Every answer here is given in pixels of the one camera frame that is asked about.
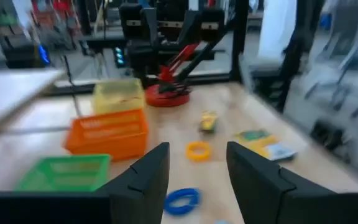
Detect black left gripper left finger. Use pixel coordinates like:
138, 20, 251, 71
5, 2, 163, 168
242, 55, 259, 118
97, 142, 170, 224

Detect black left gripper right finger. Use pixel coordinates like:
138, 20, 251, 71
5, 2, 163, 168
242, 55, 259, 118
226, 141, 335, 224

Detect yellow spiral coil band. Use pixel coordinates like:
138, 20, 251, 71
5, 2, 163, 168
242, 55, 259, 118
185, 141, 211, 162

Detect orange plastic basket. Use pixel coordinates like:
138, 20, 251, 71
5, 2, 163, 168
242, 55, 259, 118
63, 108, 149, 162

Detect green plastic basket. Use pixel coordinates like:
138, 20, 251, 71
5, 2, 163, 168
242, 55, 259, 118
14, 154, 111, 192

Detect red desk lamp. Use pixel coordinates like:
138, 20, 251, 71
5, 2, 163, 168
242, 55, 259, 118
144, 42, 200, 108

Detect blue spiral coil band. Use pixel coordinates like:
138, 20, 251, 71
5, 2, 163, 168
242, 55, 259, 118
163, 188, 201, 217

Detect yellow crayon box with barcode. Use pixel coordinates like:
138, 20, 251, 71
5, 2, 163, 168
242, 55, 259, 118
234, 129, 298, 162

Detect small yellow crayon box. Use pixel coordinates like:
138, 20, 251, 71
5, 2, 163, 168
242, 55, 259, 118
198, 111, 219, 134

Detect yellow plastic basket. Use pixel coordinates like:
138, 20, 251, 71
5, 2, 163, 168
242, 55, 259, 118
92, 78, 145, 114

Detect wooden shelf riser black legs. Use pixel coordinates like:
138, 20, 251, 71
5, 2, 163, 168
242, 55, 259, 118
0, 55, 83, 138

